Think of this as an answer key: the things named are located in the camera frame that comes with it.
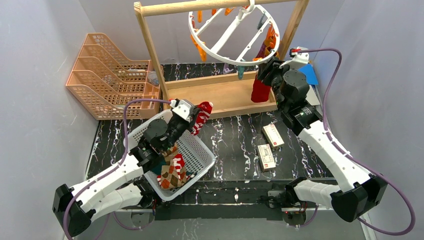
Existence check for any red white striped sock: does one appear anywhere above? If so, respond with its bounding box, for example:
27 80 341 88
190 101 214 136
156 153 196 190

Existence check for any beige animal face sock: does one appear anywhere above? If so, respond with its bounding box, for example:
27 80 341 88
250 75 271 103

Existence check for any purple sock with yellow cuff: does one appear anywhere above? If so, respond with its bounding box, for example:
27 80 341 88
253 39 270 61

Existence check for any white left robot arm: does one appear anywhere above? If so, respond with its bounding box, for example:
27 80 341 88
52 131 216 239

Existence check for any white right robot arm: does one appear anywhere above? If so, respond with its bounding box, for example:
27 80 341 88
257 57 388 222

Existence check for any wooden hanger rack stand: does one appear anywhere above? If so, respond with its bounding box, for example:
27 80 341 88
133 0 309 119

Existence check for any white round clip hanger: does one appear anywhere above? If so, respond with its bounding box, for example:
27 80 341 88
187 0 282 67

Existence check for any teal front clothes peg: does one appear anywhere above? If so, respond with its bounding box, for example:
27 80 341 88
237 65 245 80

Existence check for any orange front-centre clothes peg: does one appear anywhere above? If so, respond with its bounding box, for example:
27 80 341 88
263 24 278 49

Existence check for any blue folder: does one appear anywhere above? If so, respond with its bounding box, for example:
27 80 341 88
298 63 319 86

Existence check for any lilac clothes peg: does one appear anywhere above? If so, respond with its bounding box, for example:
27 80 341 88
222 63 233 75

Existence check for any white paper sheet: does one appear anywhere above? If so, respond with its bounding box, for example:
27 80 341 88
305 85 321 106

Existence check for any white plastic laundry basket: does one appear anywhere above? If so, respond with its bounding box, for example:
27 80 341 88
128 109 216 201

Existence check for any orange front-left clothes peg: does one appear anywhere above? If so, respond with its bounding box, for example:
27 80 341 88
190 35 207 62

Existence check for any white card box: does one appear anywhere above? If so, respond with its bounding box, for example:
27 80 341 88
262 123 285 150

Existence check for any dark green sock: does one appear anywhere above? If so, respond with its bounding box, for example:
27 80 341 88
149 161 167 176

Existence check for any argyle brown sock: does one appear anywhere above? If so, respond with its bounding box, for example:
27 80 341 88
157 144 190 190

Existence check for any small white printed box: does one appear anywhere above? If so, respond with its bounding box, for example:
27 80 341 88
257 144 276 172

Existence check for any peach plastic file organizer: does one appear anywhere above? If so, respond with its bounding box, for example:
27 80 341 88
65 33 161 121

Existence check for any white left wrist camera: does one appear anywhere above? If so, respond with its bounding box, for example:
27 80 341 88
169 98 195 123

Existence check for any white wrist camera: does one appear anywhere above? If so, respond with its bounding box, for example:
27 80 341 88
169 98 195 123
279 46 309 70

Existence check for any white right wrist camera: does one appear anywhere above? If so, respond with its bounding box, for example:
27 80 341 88
279 46 309 70

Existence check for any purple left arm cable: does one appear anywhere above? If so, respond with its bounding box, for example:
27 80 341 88
62 98 171 240

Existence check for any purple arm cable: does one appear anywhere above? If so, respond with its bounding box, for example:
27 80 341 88
62 98 171 240
296 48 416 237

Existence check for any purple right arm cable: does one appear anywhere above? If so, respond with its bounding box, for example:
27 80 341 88
296 48 416 237

